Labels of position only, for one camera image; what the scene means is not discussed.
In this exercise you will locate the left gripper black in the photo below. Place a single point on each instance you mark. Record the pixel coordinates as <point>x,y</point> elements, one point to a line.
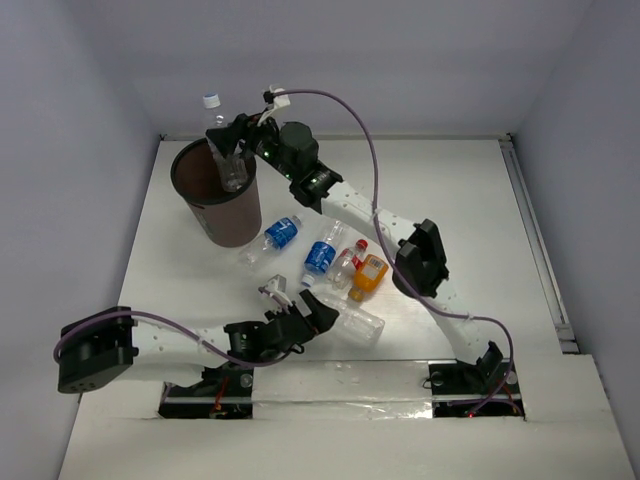
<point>304,316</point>

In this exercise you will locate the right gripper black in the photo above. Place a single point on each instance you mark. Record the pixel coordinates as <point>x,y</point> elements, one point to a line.
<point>227,138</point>

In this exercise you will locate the clear bottle white cap front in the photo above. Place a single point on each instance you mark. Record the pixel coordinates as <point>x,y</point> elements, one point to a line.
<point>354,326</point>

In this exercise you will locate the orange juice bottle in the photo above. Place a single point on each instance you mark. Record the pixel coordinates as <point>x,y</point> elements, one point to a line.
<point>367,278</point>

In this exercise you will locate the blue label bottle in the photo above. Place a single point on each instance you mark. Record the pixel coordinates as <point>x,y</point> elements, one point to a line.
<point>271,242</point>
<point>322,253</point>

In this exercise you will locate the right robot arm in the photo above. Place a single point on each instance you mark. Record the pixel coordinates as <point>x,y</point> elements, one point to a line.
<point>414,250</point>

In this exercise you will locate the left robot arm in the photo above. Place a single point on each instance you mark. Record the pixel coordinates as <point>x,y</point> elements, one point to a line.
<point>124,344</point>

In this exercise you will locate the brown round waste bin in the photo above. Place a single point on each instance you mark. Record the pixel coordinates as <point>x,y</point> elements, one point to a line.
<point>229,219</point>

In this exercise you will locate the red cap clear bottle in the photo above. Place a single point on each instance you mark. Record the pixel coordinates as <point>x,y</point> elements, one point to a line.
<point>346,264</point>

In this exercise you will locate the white foam strip with tape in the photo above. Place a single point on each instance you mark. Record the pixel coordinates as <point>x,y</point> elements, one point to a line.
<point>333,390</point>

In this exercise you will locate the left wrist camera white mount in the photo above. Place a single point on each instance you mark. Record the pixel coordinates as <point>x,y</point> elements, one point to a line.
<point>275,289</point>

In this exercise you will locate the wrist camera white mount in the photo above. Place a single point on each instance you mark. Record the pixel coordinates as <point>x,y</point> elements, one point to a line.
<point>275,289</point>
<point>275,100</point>

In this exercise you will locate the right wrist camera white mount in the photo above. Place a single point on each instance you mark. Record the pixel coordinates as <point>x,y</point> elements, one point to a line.
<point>275,100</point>

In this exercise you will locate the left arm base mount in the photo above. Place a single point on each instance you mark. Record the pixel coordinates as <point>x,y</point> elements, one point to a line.
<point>224,393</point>

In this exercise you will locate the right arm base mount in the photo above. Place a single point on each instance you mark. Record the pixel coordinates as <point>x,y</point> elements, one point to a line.
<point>453,396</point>

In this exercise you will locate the aluminium rail right edge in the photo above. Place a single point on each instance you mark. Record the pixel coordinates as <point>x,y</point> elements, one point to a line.
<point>564,331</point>

